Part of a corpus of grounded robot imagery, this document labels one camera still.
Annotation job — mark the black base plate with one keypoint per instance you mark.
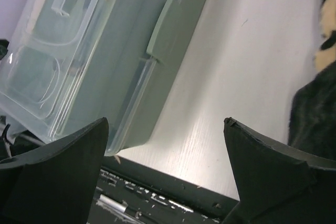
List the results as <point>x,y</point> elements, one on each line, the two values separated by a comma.
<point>127,192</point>

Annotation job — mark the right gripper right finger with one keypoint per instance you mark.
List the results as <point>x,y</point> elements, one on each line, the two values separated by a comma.
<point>277,183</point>

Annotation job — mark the black floral blanket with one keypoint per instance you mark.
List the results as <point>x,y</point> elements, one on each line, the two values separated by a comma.
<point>312,116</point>

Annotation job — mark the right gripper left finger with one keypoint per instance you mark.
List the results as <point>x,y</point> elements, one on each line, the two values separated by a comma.
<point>54,183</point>

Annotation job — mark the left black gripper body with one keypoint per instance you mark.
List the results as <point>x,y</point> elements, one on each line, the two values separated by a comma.
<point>4,43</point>

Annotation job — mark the green plastic tool box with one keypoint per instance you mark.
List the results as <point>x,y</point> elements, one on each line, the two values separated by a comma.
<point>71,62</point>

